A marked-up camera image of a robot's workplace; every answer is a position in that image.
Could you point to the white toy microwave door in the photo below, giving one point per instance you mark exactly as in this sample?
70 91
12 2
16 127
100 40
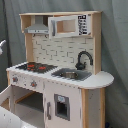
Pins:
63 26

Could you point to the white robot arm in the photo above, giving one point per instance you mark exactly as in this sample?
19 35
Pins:
7 118

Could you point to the wooden toy kitchen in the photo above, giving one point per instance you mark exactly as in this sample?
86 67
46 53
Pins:
81 52

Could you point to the grey toy sink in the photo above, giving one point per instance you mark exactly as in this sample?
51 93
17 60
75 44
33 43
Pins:
72 74

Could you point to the black toy stovetop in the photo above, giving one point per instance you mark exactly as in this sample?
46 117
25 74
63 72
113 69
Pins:
36 67

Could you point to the right red stove knob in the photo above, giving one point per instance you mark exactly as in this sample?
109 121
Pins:
33 84

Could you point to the red stove knob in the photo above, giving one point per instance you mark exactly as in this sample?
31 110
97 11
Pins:
15 79
33 84

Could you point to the white dishwasher door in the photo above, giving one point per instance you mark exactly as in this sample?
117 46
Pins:
62 106

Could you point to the grey range hood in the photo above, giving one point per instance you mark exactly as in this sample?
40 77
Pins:
40 26

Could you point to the left red stove knob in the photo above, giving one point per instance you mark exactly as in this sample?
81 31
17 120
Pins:
15 79

